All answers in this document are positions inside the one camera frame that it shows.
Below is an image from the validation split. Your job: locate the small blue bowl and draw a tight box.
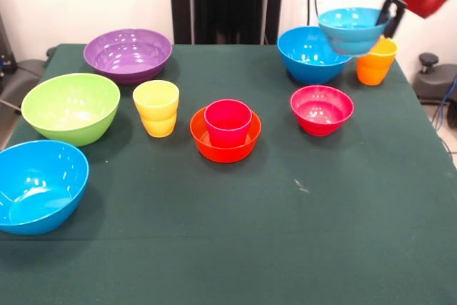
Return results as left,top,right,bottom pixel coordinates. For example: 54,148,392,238
317,7,392,57

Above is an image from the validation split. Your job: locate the crimson small bowl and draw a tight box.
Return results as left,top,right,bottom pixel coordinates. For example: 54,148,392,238
289,84,355,137

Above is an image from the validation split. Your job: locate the crimson cup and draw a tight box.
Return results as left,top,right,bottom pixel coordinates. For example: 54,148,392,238
204,99,253,149

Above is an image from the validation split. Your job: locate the orange bowl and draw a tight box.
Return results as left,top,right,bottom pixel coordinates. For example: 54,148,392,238
189,106,262,164

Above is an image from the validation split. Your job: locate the orange cup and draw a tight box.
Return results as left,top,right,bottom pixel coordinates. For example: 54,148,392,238
356,36,398,86

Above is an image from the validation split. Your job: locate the black stand base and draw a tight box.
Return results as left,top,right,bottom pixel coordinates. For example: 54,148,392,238
413,52,457,106

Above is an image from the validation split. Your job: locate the large blue bowl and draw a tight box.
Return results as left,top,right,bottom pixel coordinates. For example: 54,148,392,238
276,26,354,86
0,139,90,236

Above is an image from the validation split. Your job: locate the dark green tablecloth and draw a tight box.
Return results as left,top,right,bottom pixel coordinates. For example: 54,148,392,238
0,43,457,305

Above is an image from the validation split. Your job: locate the yellow cup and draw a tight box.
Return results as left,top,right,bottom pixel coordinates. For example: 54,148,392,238
132,80,180,139

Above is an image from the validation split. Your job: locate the large purple bowl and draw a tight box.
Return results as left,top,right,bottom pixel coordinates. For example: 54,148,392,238
83,28,174,86

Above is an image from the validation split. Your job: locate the large green bowl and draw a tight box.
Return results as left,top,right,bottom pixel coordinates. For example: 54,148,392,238
20,72,121,148

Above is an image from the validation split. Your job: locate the grey stand base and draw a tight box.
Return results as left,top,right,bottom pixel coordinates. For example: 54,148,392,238
0,59,46,113

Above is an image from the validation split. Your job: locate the black equipment box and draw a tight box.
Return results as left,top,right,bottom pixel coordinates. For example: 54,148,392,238
0,11,18,86

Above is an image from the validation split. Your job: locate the blue cable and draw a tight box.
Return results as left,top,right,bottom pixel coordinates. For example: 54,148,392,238
432,76,457,131

